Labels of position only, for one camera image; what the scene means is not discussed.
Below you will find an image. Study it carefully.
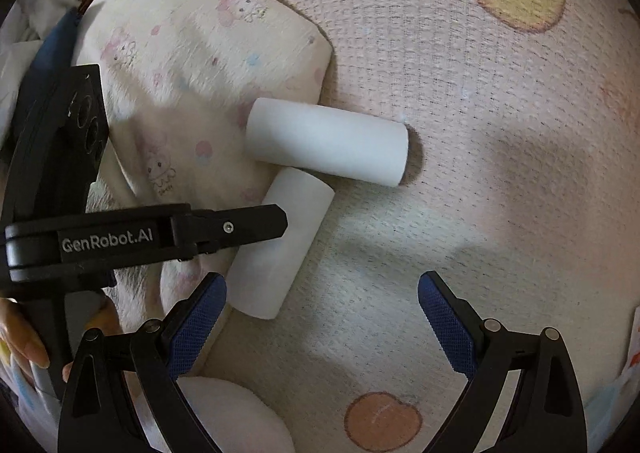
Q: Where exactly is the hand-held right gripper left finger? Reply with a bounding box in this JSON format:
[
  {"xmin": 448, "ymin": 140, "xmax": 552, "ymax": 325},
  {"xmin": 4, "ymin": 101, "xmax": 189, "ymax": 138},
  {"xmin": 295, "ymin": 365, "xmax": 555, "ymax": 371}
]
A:
[{"xmin": 57, "ymin": 272, "xmax": 228, "ymax": 453}]

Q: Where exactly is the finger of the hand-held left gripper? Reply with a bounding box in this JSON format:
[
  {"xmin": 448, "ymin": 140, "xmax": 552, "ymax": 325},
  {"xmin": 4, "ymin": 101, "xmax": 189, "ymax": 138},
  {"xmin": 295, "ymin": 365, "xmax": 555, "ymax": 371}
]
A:
[{"xmin": 171, "ymin": 204, "xmax": 290, "ymax": 261}]

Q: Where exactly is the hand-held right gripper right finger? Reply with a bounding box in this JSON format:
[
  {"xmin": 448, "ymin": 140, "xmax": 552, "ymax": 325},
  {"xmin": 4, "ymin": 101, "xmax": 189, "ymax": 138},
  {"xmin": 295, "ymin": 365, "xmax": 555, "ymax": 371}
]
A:
[{"xmin": 417, "ymin": 270, "xmax": 588, "ymax": 453}]

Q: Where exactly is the white paper roll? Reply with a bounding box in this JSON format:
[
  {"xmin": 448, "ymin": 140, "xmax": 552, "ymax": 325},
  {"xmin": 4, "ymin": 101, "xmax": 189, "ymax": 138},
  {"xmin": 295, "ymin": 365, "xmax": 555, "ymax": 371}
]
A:
[
  {"xmin": 243, "ymin": 98, "xmax": 411, "ymax": 188},
  {"xmin": 225, "ymin": 167, "xmax": 336, "ymax": 321}
]

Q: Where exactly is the person's left hand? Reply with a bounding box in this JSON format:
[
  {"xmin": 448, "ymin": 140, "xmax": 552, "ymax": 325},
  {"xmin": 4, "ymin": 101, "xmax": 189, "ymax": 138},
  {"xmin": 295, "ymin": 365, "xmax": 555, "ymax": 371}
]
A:
[{"xmin": 0, "ymin": 298, "xmax": 52, "ymax": 370}]

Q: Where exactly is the white soft cushion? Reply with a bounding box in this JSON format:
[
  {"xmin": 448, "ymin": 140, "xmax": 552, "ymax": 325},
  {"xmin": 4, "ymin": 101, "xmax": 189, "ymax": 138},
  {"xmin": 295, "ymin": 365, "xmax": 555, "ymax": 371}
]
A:
[{"xmin": 177, "ymin": 375, "xmax": 296, "ymax": 453}]

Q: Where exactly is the cream cartoon print pillow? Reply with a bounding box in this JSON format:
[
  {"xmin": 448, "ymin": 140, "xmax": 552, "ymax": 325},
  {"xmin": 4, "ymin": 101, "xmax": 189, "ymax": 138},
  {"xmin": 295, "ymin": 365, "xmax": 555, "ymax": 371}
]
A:
[{"xmin": 70, "ymin": 0, "xmax": 336, "ymax": 284}]

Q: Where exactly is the pink printed blanket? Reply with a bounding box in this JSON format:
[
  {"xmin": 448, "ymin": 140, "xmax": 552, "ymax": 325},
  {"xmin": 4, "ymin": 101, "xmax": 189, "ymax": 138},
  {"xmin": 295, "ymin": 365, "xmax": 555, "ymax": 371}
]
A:
[{"xmin": 85, "ymin": 0, "xmax": 640, "ymax": 453}]

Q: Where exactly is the blue and white cloth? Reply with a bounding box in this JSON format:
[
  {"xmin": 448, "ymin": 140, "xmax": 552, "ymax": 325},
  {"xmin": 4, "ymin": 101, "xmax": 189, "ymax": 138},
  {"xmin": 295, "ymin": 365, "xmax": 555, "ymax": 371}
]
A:
[{"xmin": 0, "ymin": 0, "xmax": 96, "ymax": 144}]

